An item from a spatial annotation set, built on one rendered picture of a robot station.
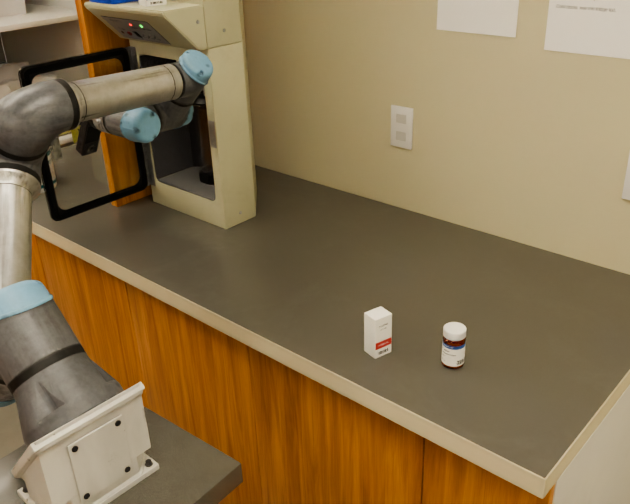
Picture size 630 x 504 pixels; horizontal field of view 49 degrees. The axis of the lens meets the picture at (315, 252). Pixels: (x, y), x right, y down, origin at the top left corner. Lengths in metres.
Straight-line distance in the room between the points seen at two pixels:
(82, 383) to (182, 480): 0.22
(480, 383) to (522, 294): 0.34
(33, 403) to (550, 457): 0.77
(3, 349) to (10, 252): 0.26
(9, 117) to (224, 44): 0.62
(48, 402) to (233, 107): 0.99
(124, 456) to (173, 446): 0.12
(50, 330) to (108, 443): 0.18
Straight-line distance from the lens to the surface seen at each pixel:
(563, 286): 1.63
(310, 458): 1.56
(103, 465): 1.09
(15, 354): 1.07
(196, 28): 1.71
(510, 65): 1.73
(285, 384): 1.48
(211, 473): 1.13
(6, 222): 1.33
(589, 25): 1.64
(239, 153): 1.85
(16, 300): 1.09
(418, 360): 1.34
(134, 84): 1.46
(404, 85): 1.90
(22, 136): 1.34
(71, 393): 1.04
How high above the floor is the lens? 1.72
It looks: 27 degrees down
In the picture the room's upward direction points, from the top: 2 degrees counter-clockwise
